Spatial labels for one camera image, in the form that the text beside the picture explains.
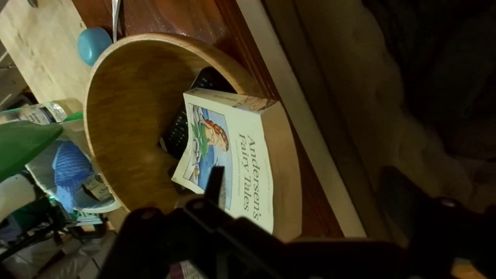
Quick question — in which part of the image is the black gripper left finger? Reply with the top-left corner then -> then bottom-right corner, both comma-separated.
98,164 -> 292,279

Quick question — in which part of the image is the white fairy tales book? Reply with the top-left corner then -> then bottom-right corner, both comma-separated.
169,86 -> 284,235

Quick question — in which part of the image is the round wooden bowl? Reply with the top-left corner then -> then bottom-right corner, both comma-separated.
83,32 -> 304,243

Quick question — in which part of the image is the blue cloth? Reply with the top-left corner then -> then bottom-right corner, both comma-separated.
50,140 -> 97,209

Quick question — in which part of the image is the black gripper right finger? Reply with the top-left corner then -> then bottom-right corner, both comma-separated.
379,164 -> 496,279

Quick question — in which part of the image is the green ball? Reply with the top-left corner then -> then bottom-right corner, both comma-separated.
0,119 -> 66,182

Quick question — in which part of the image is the dark wooden counter ledge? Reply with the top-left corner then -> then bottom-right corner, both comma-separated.
72,0 -> 366,240

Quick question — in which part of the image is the black remote control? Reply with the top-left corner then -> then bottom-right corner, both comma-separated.
159,66 -> 238,162

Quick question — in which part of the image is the clear plastic container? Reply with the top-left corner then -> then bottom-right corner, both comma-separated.
24,97 -> 124,216

